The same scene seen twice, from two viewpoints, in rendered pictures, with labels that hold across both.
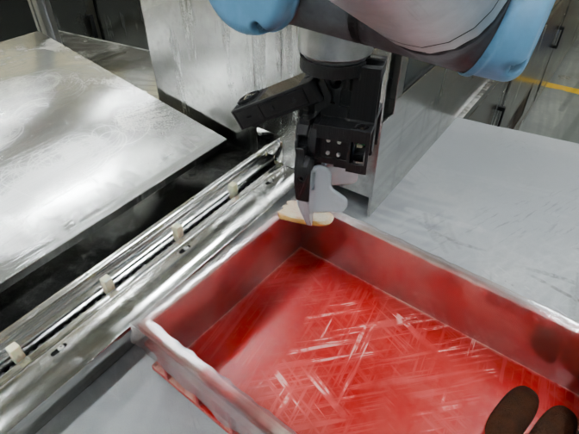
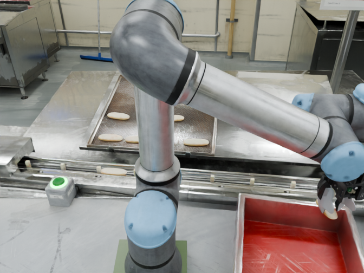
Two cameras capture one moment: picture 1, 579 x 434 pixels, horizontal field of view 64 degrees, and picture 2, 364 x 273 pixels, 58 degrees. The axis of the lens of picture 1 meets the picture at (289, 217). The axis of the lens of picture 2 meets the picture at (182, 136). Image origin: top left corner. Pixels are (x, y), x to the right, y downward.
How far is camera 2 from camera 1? 0.52 m
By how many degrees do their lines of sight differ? 50
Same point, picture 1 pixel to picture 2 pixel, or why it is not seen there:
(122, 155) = not seen: hidden behind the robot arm
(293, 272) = (320, 236)
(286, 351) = (280, 252)
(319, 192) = (326, 199)
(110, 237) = (273, 170)
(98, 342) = (231, 193)
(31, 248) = (242, 154)
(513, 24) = (324, 161)
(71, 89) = not seen: hidden behind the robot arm
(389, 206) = not seen: outside the picture
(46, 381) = (210, 190)
